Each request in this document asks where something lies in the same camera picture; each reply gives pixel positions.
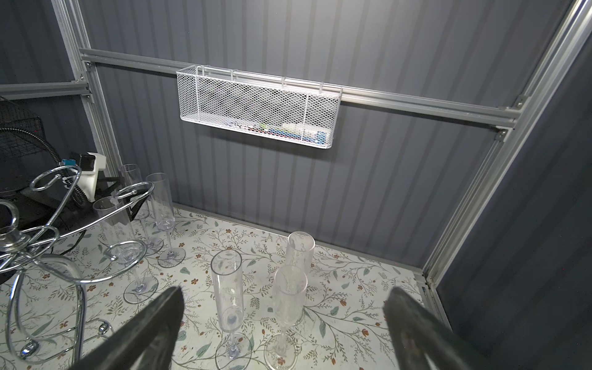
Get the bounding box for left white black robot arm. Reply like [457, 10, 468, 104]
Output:
[1, 186, 102, 244]

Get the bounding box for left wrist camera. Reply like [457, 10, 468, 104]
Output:
[61, 152, 106, 203]

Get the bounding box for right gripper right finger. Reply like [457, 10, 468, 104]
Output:
[383, 287, 490, 369]

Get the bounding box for floral table mat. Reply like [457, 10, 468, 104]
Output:
[1, 211, 421, 369]

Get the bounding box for chrome wine glass rack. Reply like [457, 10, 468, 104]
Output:
[1, 165, 147, 365]

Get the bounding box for white wire mesh basket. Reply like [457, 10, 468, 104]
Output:
[177, 65, 342, 149]

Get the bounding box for black wire basket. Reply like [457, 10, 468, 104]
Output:
[1, 97, 61, 192]

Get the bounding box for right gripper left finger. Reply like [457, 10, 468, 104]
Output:
[71, 287, 185, 369]

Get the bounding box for items in white basket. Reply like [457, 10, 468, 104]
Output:
[220, 120, 331, 147]

